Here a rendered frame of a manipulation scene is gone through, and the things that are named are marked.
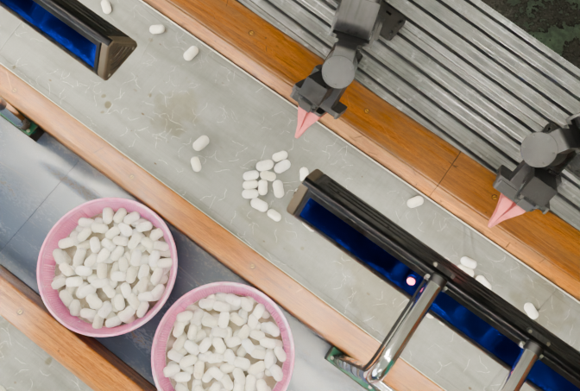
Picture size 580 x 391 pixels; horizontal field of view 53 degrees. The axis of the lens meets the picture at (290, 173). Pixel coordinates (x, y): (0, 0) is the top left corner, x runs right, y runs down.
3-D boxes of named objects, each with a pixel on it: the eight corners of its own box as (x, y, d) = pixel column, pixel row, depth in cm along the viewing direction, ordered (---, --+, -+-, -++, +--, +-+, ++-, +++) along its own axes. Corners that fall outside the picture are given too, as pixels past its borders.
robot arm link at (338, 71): (359, 96, 99) (382, 28, 93) (312, 80, 99) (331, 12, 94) (364, 78, 109) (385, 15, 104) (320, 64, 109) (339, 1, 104)
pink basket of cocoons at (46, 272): (112, 182, 125) (99, 171, 116) (210, 255, 122) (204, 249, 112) (27, 284, 119) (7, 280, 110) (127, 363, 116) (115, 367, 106)
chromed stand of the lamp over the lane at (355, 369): (375, 280, 121) (432, 255, 78) (456, 338, 119) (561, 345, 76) (323, 357, 117) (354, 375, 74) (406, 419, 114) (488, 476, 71)
